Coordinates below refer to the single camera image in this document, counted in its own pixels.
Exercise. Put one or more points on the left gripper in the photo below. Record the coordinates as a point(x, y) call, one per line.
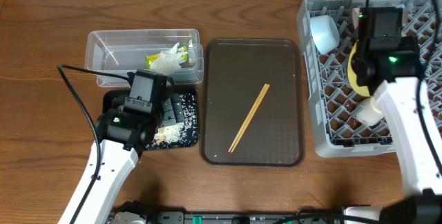
point(171, 111)

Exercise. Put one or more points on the white bowl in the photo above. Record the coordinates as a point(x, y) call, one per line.
point(356, 17)

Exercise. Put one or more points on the light blue bowl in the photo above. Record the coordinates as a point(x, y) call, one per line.
point(324, 33)

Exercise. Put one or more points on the green snack wrapper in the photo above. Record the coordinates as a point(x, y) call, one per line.
point(150, 59)

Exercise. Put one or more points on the yellow plate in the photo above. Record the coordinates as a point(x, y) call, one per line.
point(361, 90)

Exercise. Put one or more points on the small pale green cup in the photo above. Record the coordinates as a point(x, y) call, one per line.
point(370, 113)

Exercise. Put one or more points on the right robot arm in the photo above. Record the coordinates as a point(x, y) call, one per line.
point(385, 65)

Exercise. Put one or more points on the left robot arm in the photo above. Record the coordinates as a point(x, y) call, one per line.
point(109, 165)

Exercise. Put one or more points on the grey dishwasher rack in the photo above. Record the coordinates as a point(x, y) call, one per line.
point(333, 104)

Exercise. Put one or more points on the pile of rice grains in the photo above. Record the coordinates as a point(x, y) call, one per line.
point(184, 134)

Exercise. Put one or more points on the black plastic tray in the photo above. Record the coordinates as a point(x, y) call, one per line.
point(149, 119)

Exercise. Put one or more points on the clear plastic bin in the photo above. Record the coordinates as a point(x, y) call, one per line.
point(173, 52)

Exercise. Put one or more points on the brown plastic serving tray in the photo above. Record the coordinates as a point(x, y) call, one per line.
point(236, 71)

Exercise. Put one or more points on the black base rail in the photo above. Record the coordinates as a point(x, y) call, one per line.
point(183, 218)

